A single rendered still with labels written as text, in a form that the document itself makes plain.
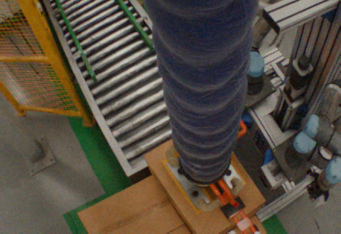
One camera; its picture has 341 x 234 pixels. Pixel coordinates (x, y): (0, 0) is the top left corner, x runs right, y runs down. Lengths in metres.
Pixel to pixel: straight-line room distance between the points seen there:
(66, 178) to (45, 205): 0.34
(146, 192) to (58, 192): 1.00
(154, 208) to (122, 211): 0.20
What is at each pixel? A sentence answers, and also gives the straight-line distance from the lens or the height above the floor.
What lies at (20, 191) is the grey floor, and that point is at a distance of 3.41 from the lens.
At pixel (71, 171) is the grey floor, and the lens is 3.25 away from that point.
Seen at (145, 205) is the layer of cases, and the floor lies 0.54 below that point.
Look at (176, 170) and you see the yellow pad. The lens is 1.97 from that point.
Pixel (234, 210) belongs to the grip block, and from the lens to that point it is 1.80.
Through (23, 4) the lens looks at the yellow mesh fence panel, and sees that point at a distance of 2.05.
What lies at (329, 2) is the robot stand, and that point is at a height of 2.03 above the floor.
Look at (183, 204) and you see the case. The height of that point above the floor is 0.94.
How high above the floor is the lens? 2.96
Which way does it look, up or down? 64 degrees down
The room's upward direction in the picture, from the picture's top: 11 degrees counter-clockwise
